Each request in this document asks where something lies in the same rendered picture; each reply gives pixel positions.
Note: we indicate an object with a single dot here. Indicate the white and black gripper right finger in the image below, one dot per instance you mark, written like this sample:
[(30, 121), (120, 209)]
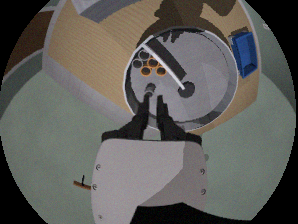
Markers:
[(168, 129)]

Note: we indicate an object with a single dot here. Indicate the grey round turning table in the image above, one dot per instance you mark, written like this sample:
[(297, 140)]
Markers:
[(207, 70)]

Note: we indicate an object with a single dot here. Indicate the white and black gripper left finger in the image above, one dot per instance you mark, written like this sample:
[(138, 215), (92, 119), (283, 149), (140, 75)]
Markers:
[(132, 130)]

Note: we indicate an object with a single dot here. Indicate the blue open box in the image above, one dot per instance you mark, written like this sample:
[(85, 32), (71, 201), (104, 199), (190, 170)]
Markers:
[(247, 55)]

